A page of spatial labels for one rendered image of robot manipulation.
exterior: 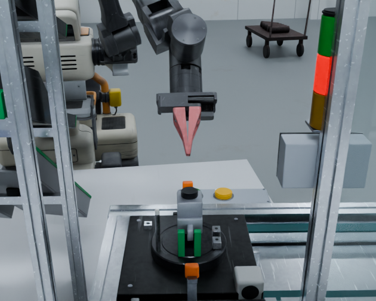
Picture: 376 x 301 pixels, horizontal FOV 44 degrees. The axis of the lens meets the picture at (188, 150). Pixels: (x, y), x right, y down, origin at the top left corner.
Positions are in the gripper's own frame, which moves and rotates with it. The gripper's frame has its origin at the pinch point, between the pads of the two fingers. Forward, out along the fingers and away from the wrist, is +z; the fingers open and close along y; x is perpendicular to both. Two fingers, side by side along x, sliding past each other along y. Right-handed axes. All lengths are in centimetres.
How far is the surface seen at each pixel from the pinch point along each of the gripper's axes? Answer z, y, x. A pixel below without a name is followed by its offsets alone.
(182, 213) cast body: 9.6, -1.2, 5.7
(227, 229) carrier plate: 10.8, 7.6, 18.7
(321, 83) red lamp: -2.6, 17.4, -19.5
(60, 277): 18.7, -26.6, 25.6
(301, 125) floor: -118, 107, 312
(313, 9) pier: -522, 275, 742
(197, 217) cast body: 10.2, 1.5, 6.3
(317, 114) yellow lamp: 0.7, 17.3, -16.6
